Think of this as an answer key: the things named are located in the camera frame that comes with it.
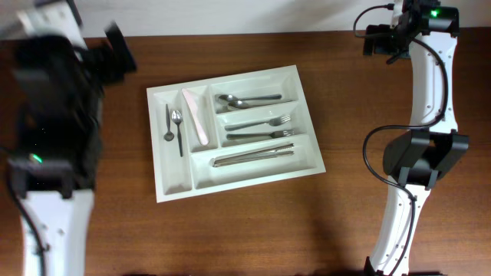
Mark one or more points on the white plastic cutlery tray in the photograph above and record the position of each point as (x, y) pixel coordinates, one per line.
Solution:
(193, 174)

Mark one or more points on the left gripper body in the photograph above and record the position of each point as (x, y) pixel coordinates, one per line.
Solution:
(106, 70)

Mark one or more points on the small dark teaspoon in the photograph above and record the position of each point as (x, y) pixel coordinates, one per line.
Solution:
(168, 136)

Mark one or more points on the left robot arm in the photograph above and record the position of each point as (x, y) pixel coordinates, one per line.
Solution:
(52, 170)

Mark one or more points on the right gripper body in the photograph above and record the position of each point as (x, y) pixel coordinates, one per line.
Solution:
(397, 44)

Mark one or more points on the pink plastic knife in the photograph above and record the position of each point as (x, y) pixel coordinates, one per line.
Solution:
(193, 108)

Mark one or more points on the small silver teaspoon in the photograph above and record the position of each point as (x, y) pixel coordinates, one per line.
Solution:
(177, 118)

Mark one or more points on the silver fork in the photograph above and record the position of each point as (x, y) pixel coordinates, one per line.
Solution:
(272, 135)
(278, 121)

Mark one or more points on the large silver spoon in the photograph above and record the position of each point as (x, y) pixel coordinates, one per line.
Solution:
(228, 98)
(242, 105)

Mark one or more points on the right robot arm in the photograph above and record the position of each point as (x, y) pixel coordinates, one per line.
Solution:
(430, 146)

